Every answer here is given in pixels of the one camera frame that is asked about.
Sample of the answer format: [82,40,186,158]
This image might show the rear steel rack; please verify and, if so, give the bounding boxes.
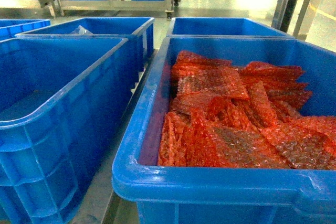
[1,0,178,20]

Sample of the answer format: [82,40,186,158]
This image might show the blue bin bottom shelf right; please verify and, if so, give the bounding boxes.
[112,36,336,224]

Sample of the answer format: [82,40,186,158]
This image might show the blue bin behind left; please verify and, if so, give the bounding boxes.
[16,17,155,72]

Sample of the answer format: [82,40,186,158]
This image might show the blue bin far left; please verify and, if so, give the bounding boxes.
[0,19,51,40]

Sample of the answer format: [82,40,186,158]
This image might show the blue bin bottom shelf middle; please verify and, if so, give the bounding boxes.
[1,37,137,223]

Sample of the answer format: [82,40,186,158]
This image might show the blue bin shelf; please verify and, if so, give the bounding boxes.
[1,37,137,223]
[112,36,336,224]

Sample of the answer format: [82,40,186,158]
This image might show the blue bin behind right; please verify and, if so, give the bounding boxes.
[166,17,290,37]

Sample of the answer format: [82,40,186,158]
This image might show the red bubble wrap bags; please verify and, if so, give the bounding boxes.
[157,50,335,170]

